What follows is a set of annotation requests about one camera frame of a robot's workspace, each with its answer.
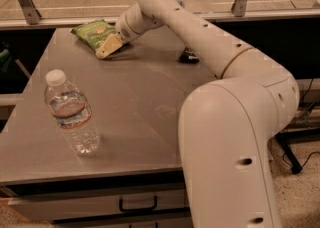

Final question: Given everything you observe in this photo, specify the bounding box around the green jalapeno chip bag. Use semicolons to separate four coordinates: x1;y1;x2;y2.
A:
71;20;116;52

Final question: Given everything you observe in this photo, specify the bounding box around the black metal stand leg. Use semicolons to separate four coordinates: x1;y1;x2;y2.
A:
275;132;303;174

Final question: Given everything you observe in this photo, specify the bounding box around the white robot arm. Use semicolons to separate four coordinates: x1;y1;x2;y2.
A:
97;0;299;228

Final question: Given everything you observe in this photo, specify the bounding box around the grey metal rail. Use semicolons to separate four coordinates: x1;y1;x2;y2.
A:
0;8;320;31

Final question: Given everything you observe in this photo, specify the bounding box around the dark rxbar chocolate bar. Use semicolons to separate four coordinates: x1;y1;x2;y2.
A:
178;48;199;64

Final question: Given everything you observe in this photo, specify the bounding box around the black drawer handle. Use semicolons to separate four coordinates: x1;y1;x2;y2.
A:
118;196;158;213

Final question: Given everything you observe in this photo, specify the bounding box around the left metal railing bracket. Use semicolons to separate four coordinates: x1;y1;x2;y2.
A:
18;0;42;25

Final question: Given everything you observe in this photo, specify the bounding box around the grey drawer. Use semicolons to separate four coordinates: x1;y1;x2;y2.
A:
50;208;193;228
9;184;188;221

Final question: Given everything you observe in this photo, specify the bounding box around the clear plastic water bottle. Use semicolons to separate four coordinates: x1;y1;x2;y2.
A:
44;69;100;156

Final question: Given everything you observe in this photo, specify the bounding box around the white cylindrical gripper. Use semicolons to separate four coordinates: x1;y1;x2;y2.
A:
96;4;163;59

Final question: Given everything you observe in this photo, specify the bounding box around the grey upper drawer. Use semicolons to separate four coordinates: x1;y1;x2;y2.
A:
9;184;188;221

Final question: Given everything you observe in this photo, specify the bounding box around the black floor cable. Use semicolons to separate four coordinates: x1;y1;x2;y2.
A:
281;151;320;169

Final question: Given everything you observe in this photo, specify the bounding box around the grey lower drawer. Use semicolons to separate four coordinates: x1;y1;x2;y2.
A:
50;208;193;228

